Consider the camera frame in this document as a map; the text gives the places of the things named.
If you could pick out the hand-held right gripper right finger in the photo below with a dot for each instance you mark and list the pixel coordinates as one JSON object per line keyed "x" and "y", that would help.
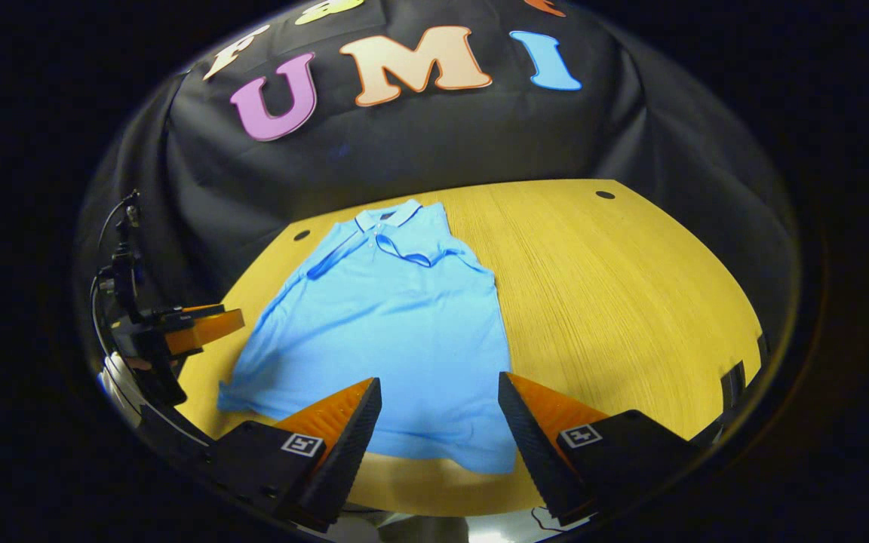
{"x": 536, "y": 460}

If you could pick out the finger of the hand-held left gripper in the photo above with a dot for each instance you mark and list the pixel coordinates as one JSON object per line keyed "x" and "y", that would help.
{"x": 208, "y": 328}

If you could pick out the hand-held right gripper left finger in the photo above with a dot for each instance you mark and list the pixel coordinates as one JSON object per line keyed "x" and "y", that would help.
{"x": 348, "y": 460}

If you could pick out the light blue T-shirt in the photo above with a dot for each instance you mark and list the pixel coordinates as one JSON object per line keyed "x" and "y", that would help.
{"x": 389, "y": 332}

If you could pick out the black backdrop cloth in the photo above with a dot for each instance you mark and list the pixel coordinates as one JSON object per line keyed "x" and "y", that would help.
{"x": 442, "y": 136}

